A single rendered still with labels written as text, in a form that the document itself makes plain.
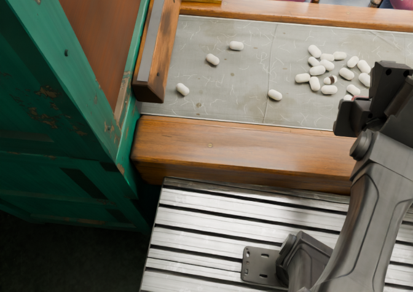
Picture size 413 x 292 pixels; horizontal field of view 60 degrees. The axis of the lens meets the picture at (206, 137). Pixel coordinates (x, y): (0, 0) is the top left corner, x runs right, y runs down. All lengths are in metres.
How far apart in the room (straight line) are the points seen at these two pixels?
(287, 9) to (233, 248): 0.60
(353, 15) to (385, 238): 0.69
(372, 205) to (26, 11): 0.40
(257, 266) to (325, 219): 0.18
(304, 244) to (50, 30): 0.49
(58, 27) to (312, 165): 0.54
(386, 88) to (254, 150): 0.29
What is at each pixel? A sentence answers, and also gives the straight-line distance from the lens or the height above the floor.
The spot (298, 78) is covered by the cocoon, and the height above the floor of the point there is 0.76.
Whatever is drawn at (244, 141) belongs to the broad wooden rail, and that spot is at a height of 0.76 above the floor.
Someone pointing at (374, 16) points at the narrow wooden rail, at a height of 0.76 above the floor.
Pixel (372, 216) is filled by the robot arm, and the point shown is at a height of 1.07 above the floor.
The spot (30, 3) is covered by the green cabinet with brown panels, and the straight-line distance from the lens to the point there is 0.39.
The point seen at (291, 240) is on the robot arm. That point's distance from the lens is 0.67.
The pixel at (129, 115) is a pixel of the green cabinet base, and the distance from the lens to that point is 0.74.
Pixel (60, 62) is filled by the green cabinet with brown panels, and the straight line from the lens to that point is 0.44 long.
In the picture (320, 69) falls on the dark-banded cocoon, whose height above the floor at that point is 0.76.
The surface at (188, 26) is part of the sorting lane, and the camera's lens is 0.96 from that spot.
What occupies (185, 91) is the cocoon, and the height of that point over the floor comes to 0.76.
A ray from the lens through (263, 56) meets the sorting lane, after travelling 0.91.
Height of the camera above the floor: 1.45
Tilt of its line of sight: 65 degrees down
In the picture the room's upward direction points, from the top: straight up
